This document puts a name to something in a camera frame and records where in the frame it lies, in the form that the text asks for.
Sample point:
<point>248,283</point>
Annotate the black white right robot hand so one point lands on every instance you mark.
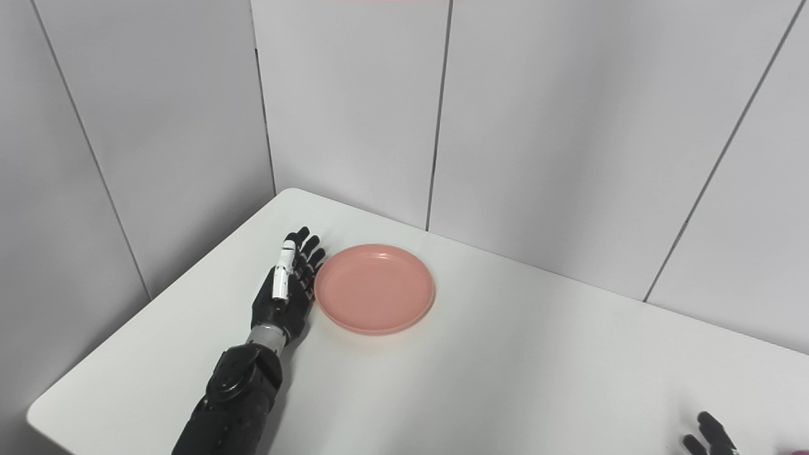
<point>714,439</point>

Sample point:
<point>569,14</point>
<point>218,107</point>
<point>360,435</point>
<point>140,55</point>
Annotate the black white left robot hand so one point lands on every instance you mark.
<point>287,313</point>

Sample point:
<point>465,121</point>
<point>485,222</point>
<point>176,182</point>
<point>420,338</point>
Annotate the pink round plate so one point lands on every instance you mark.
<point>375,289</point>

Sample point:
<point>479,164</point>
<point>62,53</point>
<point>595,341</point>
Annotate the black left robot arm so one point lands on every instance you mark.
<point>237,398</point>

